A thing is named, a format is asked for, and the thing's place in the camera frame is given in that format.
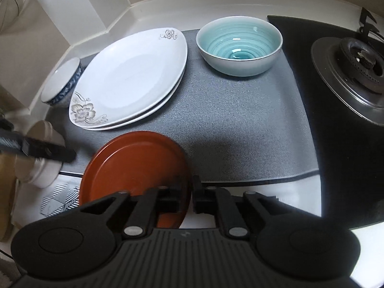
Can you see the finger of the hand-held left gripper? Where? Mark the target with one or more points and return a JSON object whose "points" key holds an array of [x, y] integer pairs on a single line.
{"points": [[48, 153]]}

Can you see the white printed cloth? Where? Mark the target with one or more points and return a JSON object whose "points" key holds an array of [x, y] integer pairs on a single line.
{"points": [[57, 198]]}

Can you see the grey counter mat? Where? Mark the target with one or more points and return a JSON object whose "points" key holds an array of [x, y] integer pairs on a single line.
{"points": [[240, 120]]}

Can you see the steel stove burner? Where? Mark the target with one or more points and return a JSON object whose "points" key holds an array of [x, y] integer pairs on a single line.
{"points": [[354, 75]]}

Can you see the white bowl blue pattern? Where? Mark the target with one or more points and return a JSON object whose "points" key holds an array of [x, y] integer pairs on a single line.
{"points": [[64, 81]]}

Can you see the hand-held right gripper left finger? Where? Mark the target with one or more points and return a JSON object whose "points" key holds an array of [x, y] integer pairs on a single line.
{"points": [[177, 195]]}

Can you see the black gas stove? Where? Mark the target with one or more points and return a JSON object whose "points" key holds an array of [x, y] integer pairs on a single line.
{"points": [[339, 156]]}

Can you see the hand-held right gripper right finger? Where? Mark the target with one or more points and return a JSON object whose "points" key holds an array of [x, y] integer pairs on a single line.
{"points": [[199, 198]]}

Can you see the wooden board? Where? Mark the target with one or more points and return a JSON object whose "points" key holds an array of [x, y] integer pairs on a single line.
{"points": [[6, 198]]}

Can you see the white floral plate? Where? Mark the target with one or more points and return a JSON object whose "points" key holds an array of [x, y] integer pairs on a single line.
{"points": [[150, 112], [129, 75]]}

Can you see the metal mesh strainer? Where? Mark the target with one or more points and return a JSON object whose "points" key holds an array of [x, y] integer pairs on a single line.
{"points": [[10, 0]]}

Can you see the red round plate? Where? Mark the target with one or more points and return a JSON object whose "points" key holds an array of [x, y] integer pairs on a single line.
{"points": [[129, 162]]}

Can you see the teal glazed bowl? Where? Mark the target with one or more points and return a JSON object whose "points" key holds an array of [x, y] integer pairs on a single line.
{"points": [[240, 45]]}

